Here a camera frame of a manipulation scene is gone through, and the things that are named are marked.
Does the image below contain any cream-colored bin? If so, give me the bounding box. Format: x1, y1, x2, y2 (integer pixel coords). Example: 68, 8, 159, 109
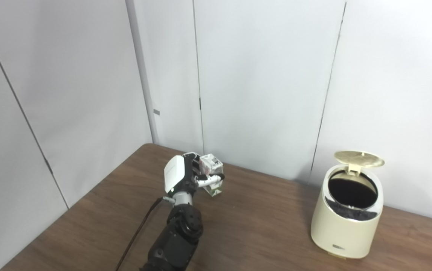
311, 151, 385, 259

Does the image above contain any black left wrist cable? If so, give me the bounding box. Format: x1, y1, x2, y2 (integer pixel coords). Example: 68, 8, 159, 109
115, 197, 175, 271

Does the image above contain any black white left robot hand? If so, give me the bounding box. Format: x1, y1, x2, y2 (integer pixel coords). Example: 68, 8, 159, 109
164, 152, 226, 198

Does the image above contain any black bin liner bag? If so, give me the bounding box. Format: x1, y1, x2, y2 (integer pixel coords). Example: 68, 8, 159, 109
325, 171, 378, 221

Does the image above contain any white green milk carton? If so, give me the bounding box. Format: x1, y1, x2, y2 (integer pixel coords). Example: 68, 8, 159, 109
199, 153, 224, 197

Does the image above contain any round cream bin lid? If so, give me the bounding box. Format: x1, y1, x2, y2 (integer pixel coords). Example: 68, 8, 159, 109
334, 151, 385, 174

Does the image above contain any grey wall post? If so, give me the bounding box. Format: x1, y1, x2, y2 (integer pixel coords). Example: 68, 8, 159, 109
125, 0, 160, 145

